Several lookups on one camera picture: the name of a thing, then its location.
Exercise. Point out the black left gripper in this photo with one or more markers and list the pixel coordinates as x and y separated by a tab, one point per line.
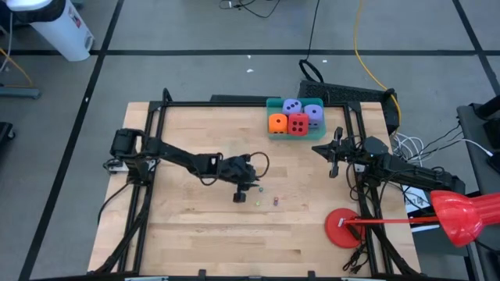
238	169

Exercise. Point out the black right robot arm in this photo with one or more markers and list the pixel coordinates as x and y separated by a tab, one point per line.
414	171

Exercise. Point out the white trash can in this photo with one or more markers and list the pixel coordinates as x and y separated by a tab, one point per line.
58	27

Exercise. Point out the grey flat floor base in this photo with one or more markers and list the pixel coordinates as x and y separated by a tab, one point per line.
19	93

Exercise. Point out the orange foam die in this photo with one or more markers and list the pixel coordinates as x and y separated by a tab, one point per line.
277	123

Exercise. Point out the black floor equipment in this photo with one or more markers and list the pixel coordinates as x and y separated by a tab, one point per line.
6	132

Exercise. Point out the black metal table frame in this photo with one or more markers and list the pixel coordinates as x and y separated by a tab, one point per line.
254	104

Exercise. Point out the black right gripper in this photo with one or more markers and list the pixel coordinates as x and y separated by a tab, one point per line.
349	151

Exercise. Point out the printed white paper sheet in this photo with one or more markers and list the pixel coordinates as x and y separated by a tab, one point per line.
414	195

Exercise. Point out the white power strip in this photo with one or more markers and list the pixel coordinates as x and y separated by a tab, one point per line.
117	167

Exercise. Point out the red foam die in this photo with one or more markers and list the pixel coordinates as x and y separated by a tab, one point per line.
298	124

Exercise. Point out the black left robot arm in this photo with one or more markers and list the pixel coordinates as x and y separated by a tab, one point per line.
176	156

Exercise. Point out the teal plastic bin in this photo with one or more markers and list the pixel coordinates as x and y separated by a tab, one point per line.
316	135

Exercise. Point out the black side table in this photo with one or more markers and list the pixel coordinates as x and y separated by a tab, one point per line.
474	129

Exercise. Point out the purple foam die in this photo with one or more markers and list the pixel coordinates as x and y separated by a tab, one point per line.
313	115
291	107

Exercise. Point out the red desk lamp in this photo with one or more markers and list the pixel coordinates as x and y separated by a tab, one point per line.
343	230

